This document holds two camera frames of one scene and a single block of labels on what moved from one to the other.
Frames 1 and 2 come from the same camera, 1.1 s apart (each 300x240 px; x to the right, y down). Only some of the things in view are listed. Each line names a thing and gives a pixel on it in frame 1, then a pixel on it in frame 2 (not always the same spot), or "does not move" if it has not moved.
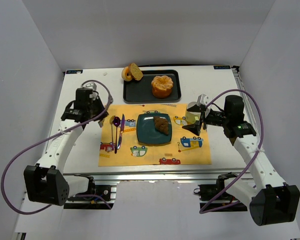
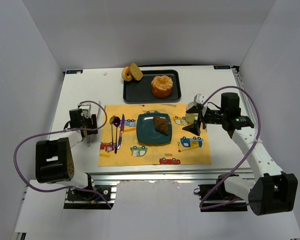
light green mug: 192,117 does not move
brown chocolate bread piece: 161,125 does not move
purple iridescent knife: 122,128 does not move
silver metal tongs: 110,101 to 90,137
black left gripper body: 100,110 to 91,128
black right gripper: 203,119 does not move
